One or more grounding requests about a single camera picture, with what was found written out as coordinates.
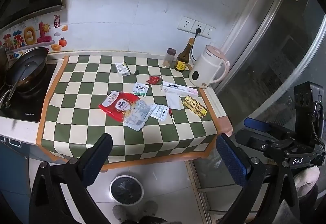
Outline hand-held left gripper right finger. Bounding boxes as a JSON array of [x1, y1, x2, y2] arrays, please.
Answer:
[[216, 133, 291, 224]]

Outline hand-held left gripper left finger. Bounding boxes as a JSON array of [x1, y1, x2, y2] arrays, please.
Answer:
[[29, 133, 113, 224]]

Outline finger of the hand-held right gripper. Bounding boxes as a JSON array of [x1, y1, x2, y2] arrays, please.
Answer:
[[234, 128, 293, 157], [244, 117, 297, 136]]

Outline round white trash bin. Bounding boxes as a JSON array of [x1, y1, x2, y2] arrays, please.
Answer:
[[109, 175, 144, 206]]

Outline yellow box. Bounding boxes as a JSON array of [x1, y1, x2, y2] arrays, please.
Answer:
[[183, 95, 208, 118]]

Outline white tissue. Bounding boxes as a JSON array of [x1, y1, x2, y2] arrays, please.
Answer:
[[165, 93, 183, 111]]

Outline white printed sachet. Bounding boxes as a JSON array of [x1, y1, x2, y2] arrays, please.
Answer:
[[149, 104, 170, 122]]

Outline white toothpaste box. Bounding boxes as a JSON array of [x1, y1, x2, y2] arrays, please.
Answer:
[[160, 81, 199, 98]]

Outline white green sachet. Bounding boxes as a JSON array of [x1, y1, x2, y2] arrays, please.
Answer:
[[132, 82, 150, 97]]

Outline small green white box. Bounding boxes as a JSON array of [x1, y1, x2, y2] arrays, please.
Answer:
[[115, 62, 131, 77]]

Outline red sachet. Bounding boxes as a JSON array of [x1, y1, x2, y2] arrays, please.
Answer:
[[146, 75, 162, 86]]

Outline person's right forearm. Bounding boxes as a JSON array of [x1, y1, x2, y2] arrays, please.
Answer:
[[293, 184, 322, 224]]

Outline person's right hand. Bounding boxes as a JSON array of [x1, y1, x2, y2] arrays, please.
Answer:
[[292, 165, 320, 199]]

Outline green checkered table mat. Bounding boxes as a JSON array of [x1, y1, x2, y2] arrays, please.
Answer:
[[37, 55, 233, 170]]

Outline grey shoe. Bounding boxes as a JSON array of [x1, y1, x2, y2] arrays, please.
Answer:
[[142, 201, 159, 217], [112, 205, 133, 224]]

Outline red white snack bag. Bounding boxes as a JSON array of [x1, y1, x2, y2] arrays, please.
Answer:
[[98, 90, 142, 123]]

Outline clear plastic bag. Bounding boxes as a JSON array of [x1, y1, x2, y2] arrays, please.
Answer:
[[123, 100, 158, 132]]

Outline white electric kettle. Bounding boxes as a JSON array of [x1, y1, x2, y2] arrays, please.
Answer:
[[188, 45, 231, 89]]

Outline blue base cabinet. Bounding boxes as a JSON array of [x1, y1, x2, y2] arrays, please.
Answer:
[[0, 134, 34, 217]]

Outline black induction cooktop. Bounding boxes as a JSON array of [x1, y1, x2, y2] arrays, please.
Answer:
[[0, 62, 58, 123]]

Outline brown glass bottle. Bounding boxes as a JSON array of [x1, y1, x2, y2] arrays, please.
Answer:
[[174, 38, 195, 72]]

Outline clear spice jar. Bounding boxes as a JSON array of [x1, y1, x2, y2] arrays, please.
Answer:
[[163, 48, 177, 69]]

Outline black frying pan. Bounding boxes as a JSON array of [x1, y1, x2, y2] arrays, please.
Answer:
[[0, 47, 49, 109]]

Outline white wall socket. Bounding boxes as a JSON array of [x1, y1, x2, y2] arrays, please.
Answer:
[[177, 16, 195, 33], [191, 20, 207, 36], [204, 25, 216, 39]]

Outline black power plug cable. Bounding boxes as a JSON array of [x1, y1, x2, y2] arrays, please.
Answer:
[[191, 27, 202, 61]]

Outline colourful wall stickers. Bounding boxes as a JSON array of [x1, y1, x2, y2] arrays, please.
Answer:
[[0, 14, 69, 61]]

